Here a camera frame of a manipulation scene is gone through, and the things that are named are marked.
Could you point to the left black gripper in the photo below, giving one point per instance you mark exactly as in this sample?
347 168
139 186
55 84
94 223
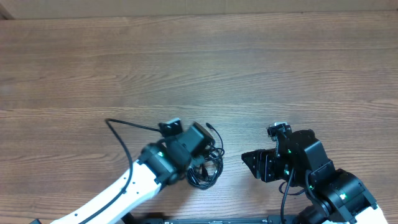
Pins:
203 155

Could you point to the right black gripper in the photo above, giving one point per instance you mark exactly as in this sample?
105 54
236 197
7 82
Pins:
262 168

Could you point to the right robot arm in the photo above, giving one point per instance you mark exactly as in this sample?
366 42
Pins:
299 158

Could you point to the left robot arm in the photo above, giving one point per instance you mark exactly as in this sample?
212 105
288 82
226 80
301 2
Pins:
162 163

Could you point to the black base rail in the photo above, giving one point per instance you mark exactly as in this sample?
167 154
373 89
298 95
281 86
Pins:
271 219

